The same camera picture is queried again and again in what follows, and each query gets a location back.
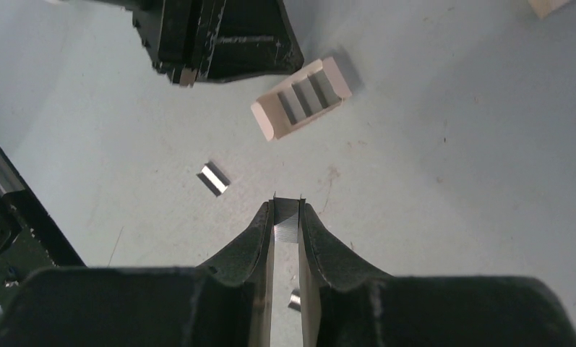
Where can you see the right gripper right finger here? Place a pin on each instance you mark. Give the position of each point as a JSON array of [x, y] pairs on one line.
[[346, 301]]

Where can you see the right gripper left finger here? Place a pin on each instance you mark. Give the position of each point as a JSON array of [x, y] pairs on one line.
[[225, 301]]

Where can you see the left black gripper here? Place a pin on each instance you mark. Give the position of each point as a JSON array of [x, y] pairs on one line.
[[247, 39]]

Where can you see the staple strip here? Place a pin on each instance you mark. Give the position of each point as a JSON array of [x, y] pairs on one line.
[[214, 179], [286, 219], [295, 300]]

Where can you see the white staple box barcode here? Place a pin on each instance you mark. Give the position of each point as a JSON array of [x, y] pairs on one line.
[[301, 98]]

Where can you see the small white staple box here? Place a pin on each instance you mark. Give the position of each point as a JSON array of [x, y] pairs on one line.
[[543, 8]]

